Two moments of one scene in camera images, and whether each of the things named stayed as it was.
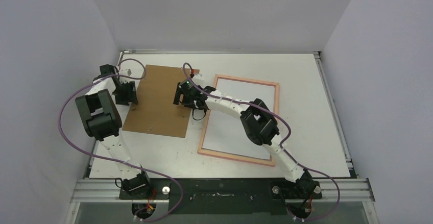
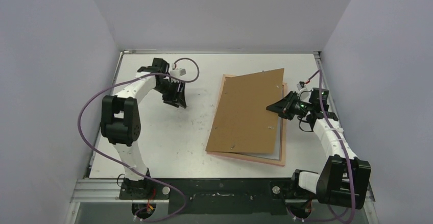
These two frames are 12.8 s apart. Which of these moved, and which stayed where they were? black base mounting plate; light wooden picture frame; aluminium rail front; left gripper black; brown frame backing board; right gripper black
Moved: brown frame backing board; light wooden picture frame; right gripper black; left gripper black
Stayed: black base mounting plate; aluminium rail front
